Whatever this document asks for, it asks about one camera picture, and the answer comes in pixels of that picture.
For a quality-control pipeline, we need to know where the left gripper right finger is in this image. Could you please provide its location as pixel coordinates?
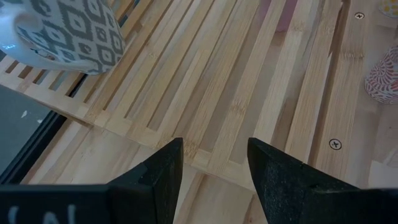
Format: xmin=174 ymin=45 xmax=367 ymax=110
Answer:
xmin=248 ymin=138 xmax=398 ymax=224

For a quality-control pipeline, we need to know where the white mug grey diamond pattern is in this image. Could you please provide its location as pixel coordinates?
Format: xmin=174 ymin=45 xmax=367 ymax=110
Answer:
xmin=0 ymin=0 xmax=127 ymax=75

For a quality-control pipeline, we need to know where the wooden slatted rack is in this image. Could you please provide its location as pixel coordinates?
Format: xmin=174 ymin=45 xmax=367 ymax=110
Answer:
xmin=0 ymin=0 xmax=374 ymax=191

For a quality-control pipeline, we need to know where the white mug orange floral pattern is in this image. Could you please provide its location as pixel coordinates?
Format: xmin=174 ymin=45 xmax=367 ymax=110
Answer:
xmin=364 ymin=45 xmax=398 ymax=105

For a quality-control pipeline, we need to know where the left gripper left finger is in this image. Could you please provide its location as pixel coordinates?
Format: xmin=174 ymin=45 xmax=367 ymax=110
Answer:
xmin=0 ymin=138 xmax=184 ymax=224

